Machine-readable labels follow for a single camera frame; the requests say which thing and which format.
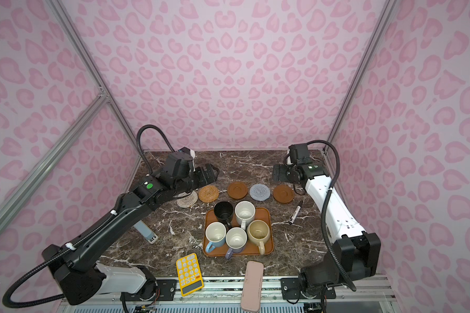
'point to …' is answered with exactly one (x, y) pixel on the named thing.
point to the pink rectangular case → (252, 287)
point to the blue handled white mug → (216, 235)
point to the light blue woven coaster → (260, 192)
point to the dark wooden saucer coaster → (237, 190)
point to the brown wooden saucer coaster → (283, 193)
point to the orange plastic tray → (262, 214)
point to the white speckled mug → (245, 213)
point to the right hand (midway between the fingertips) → (284, 173)
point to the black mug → (224, 212)
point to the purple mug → (236, 239)
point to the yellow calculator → (189, 275)
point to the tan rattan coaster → (208, 193)
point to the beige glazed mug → (258, 233)
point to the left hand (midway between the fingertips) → (214, 173)
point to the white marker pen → (296, 212)
